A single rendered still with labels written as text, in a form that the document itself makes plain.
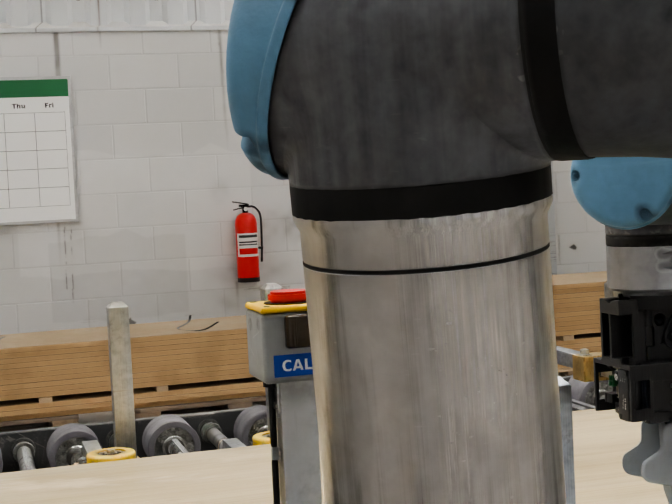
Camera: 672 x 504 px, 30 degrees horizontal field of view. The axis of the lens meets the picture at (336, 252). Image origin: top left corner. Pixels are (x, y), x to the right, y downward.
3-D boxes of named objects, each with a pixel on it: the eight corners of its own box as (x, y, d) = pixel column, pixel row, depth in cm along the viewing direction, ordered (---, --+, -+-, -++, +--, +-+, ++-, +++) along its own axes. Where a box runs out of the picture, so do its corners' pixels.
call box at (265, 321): (339, 385, 115) (335, 301, 115) (265, 393, 113) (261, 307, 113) (319, 375, 122) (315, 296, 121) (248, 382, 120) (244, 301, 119)
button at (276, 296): (315, 308, 116) (314, 290, 116) (273, 312, 115) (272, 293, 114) (304, 305, 120) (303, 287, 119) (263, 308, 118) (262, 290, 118)
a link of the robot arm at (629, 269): (670, 239, 124) (726, 242, 115) (672, 288, 125) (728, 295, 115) (588, 245, 122) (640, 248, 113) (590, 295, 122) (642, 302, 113)
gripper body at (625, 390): (594, 417, 122) (589, 293, 121) (672, 408, 124) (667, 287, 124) (634, 430, 115) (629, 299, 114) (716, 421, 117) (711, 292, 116)
